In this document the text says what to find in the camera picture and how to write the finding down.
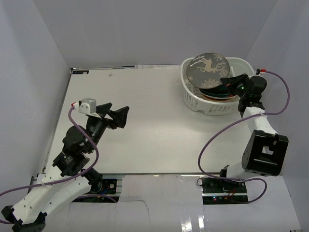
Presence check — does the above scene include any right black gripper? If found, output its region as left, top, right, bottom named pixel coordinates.
left=220, top=73, right=250, bottom=99

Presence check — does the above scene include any orange woven round plate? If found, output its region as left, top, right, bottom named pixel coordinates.
left=202, top=94, right=239, bottom=102

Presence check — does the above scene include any silver metallic round plate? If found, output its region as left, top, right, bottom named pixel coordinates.
left=186, top=53, right=230, bottom=89

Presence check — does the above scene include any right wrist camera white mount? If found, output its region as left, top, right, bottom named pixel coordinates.
left=255, top=69, right=266, bottom=76

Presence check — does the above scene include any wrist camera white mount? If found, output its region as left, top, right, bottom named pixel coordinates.
left=71, top=98, right=97, bottom=116
left=255, top=69, right=266, bottom=76

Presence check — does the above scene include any teal scalloped round plate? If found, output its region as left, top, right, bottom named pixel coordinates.
left=200, top=89, right=233, bottom=98

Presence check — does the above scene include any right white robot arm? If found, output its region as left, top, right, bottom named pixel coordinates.
left=218, top=74, right=289, bottom=193

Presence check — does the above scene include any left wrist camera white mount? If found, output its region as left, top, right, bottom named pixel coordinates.
left=71, top=98, right=97, bottom=116

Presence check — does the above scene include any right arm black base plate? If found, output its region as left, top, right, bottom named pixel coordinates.
left=197, top=177, right=249, bottom=205

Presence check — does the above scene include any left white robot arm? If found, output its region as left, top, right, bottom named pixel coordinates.
left=1, top=99, right=129, bottom=232

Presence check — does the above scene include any dark teal square plate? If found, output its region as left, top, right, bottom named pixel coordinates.
left=199, top=85, right=229, bottom=93

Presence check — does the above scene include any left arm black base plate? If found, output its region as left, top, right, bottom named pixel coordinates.
left=90, top=179, right=117, bottom=195

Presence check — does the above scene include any white plastic dish bin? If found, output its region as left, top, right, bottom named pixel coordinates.
left=180, top=57, right=255, bottom=116

